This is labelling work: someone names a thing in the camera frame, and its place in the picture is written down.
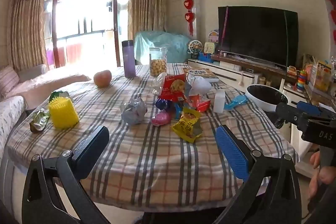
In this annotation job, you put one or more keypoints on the beige curtain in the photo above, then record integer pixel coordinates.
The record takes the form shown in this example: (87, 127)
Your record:
(145, 16)
(26, 29)

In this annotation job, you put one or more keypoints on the plaid tablecloth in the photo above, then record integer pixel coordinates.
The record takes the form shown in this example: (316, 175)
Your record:
(147, 161)

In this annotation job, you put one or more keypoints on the white television cabinet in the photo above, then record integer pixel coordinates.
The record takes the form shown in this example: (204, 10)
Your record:
(231, 75)

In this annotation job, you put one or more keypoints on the crumpled white plastic bag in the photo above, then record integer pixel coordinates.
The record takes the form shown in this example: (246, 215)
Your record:
(200, 86)

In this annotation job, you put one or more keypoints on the grey cushion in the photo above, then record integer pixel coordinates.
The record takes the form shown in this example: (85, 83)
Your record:
(32, 72)

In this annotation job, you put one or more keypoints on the yellow green toy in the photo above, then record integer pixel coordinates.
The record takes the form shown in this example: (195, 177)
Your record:
(209, 47)

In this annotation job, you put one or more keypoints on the pink stick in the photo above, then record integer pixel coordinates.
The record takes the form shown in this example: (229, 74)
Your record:
(225, 29)

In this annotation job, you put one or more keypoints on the yellow snack packet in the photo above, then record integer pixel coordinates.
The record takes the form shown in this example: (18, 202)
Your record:
(186, 124)

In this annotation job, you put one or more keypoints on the white spiky plastic box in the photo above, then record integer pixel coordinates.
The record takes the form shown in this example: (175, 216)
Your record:
(219, 100)

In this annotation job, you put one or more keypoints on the person's right hand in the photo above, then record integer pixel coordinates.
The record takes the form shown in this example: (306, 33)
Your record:
(326, 175)

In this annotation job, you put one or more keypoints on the colourful picture book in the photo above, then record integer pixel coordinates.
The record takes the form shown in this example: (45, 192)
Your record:
(199, 73)

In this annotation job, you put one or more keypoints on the colourful yellow box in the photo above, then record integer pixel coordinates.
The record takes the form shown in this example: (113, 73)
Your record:
(321, 77)

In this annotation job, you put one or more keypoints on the small red box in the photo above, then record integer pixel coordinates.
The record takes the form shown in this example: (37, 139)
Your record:
(202, 104)

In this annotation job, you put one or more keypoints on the colourful arched toy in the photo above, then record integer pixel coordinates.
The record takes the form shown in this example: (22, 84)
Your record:
(213, 36)

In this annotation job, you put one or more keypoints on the blue plastic wrapper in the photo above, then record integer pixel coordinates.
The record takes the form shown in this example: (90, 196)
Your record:
(162, 104)

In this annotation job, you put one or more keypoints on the red yellow toy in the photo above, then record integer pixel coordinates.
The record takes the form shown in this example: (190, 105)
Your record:
(292, 71)

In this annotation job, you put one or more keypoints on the brown wooden board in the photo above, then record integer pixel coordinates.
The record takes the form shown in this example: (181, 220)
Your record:
(252, 62)

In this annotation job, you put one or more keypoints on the yellow spiky plastic box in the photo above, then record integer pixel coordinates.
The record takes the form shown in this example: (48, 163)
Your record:
(63, 115)

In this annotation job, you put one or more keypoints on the white round bin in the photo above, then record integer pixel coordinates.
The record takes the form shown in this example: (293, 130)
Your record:
(258, 106)

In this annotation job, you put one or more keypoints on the olive foil wrapper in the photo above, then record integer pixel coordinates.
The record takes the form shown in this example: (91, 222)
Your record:
(39, 120)

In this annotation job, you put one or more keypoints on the silver foil wrapper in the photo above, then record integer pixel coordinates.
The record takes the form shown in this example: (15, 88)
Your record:
(134, 111)

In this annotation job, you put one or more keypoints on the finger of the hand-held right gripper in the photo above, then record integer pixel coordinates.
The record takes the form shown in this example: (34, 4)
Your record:
(309, 107)
(291, 113)

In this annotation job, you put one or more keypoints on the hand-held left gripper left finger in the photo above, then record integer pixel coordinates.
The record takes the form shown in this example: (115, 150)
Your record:
(92, 150)

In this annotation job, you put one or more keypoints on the black flat television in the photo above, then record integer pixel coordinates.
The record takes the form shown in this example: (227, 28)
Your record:
(257, 35)

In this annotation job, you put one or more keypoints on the brown balcony door frame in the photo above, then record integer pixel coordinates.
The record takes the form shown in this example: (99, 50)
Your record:
(54, 29)

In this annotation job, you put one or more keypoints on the red cookie packet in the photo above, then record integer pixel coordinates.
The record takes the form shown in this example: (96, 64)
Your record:
(173, 87)

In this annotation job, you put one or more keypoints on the light sofa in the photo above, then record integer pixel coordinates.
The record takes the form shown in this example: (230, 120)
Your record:
(39, 87)

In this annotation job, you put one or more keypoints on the clear crumpled wrapper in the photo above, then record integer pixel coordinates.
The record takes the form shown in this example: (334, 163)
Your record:
(158, 83)

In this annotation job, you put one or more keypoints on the clear cookie jar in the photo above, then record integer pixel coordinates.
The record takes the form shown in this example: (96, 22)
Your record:
(157, 65)

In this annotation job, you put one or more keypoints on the striped cushion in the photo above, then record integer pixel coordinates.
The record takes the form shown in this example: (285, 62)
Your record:
(9, 81)

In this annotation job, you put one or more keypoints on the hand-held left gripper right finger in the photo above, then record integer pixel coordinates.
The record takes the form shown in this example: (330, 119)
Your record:
(231, 153)

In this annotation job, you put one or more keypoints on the red apple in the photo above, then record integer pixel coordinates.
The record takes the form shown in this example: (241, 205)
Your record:
(103, 79)

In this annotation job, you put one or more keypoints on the pink wrapper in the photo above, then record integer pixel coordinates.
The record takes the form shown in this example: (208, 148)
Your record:
(160, 119)

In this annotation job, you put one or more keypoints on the purple drinking bottle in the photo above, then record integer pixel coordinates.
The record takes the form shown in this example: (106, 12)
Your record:
(129, 61)

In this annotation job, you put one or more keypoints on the teal covered furniture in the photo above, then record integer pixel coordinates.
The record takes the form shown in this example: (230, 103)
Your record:
(162, 45)

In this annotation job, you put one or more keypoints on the ferris wheel toy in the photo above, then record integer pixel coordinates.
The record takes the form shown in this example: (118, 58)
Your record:
(194, 48)

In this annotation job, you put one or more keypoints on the blue toy base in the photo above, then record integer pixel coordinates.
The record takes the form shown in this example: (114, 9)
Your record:
(204, 57)

